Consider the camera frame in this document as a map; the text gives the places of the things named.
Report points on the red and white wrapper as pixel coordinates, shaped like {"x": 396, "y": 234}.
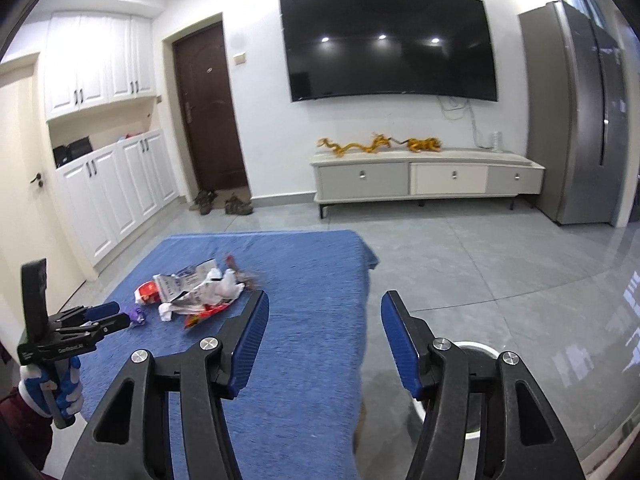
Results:
{"x": 146, "y": 292}

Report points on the grey double-door refrigerator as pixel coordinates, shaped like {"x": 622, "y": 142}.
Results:
{"x": 570, "y": 120}

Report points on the person's left forearm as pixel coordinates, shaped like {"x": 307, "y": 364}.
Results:
{"x": 22, "y": 430}

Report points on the person's left hand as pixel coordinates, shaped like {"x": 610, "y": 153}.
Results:
{"x": 67, "y": 390}

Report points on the white and grey television cabinet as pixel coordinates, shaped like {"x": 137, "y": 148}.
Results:
{"x": 400, "y": 180}

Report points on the dark brown wrapper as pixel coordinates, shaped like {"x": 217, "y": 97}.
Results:
{"x": 247, "y": 277}

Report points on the long golden dragon figurine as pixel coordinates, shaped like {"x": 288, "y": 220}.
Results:
{"x": 350, "y": 147}

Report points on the white tissue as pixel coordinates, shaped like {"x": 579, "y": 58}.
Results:
{"x": 226, "y": 284}

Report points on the black boxes on shelf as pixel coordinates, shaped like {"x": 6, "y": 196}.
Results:
{"x": 75, "y": 151}

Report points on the white base cabinet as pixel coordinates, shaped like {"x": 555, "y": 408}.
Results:
{"x": 115, "y": 190}

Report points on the blue fluffy mat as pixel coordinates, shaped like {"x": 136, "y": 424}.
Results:
{"x": 300, "y": 285}

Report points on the white printed packet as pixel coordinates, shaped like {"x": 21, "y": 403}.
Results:
{"x": 175, "y": 285}

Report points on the white round waste bin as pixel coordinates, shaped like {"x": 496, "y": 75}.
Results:
{"x": 475, "y": 344}

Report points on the small purple wrapper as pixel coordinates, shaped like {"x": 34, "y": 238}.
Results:
{"x": 136, "y": 316}

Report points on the white wall cabinet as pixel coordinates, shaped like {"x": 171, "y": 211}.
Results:
{"x": 95, "y": 60}

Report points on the short golden animal figurine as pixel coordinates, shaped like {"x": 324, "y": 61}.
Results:
{"x": 424, "y": 145}

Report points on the cream interior door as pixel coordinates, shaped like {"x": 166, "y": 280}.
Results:
{"x": 30, "y": 240}

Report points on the white router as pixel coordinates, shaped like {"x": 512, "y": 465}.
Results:
{"x": 495, "y": 141}

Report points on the red snack wrapper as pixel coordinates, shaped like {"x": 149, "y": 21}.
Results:
{"x": 205, "y": 316}

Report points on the black wall television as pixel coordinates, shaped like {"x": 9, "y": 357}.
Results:
{"x": 385, "y": 45}

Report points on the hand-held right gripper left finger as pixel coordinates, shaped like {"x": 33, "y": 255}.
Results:
{"x": 250, "y": 345}

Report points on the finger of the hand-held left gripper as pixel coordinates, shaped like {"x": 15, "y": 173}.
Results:
{"x": 107, "y": 327}
{"x": 102, "y": 308}

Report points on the beige wall switch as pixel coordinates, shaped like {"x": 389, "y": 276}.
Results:
{"x": 240, "y": 58}

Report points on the dark brown entrance door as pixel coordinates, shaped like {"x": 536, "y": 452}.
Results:
{"x": 210, "y": 110}

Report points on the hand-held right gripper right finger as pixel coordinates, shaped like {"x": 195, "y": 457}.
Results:
{"x": 397, "y": 340}

